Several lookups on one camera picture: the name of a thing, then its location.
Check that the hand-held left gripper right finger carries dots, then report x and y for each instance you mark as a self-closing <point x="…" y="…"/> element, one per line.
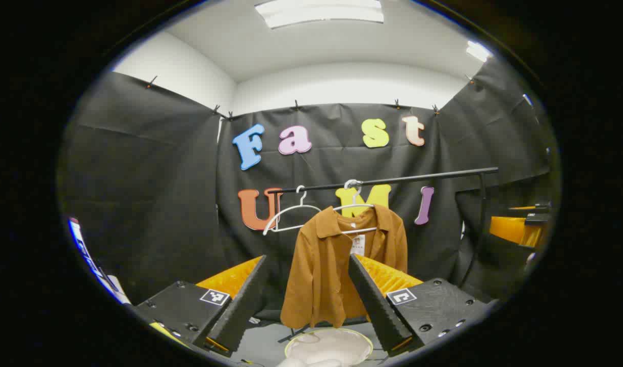
<point x="377" y="306"/>

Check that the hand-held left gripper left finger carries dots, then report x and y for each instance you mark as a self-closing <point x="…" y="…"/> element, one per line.
<point x="240" y="306"/>

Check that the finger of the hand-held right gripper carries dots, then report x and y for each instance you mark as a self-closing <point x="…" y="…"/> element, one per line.
<point x="507" y="228"/>
<point x="538" y="208"/>

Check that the white round laundry hamper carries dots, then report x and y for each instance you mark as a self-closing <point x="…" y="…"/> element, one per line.
<point x="326" y="347"/>

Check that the brown button shirt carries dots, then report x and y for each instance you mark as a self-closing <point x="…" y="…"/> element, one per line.
<point x="316" y="265"/>

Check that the white plastic clothes hanger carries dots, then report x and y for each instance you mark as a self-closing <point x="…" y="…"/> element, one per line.
<point x="301" y="200"/>
<point x="359" y="205"/>

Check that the black metal clothes rack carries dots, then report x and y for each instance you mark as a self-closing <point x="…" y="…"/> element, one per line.
<point x="418" y="177"/>

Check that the black backdrop cloth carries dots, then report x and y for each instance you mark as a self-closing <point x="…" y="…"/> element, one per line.
<point x="153" y="204"/>

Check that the white blue printed board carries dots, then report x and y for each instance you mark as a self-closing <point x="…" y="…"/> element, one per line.
<point x="95" y="267"/>

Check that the ceiling light panel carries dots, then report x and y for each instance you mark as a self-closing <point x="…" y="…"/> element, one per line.
<point x="478" y="51"/>
<point x="319" y="12"/>

